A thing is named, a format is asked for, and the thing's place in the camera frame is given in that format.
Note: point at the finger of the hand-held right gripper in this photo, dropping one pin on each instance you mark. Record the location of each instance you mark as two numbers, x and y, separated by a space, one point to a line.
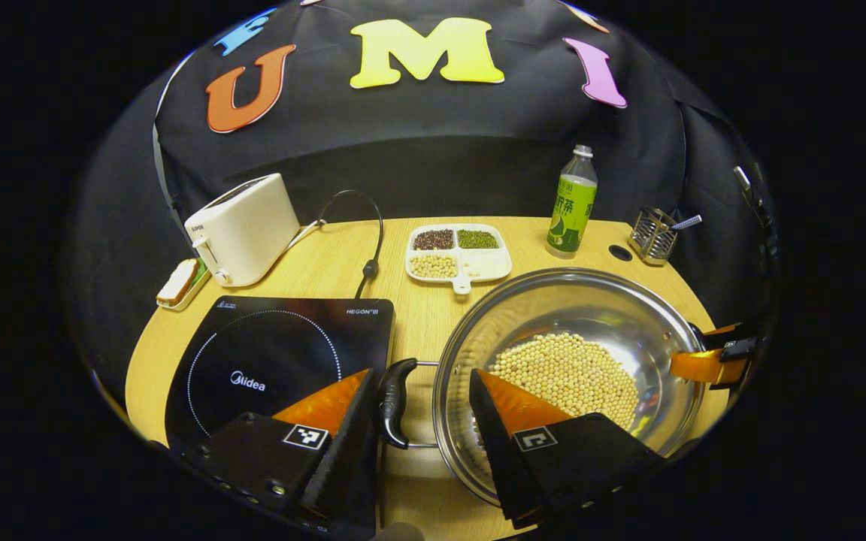
726 332
704 366

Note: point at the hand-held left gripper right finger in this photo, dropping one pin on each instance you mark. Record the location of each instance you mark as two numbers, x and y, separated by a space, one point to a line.
497 451

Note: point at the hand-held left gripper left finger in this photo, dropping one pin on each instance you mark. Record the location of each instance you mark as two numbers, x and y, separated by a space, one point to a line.
343 458

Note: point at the black induction cooktop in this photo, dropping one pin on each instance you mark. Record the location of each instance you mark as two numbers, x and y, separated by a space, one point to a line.
267 346

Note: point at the stainless steel pot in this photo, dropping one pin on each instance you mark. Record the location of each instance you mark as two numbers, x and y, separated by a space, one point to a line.
553 300

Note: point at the large pile of soybeans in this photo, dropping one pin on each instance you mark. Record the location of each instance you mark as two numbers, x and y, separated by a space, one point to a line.
568 368

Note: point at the metal spoon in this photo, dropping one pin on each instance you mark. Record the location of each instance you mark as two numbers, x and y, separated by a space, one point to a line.
688 222

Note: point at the grey and black device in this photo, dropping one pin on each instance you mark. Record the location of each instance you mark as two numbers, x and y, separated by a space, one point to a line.
743 180

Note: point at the white divided tray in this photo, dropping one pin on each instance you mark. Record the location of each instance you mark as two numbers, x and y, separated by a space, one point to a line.
485 263

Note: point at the green tea bottle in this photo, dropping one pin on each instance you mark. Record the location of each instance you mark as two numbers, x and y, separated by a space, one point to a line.
570 218

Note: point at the small pile of soybeans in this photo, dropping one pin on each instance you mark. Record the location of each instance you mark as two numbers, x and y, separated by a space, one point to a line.
433 266

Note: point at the pile of green mung beans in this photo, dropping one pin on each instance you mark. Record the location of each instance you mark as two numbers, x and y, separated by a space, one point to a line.
477 239

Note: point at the pile of dark red beans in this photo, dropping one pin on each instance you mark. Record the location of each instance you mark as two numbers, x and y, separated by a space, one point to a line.
433 240

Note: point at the white toaster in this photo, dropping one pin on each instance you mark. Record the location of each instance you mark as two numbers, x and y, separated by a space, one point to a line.
245 225

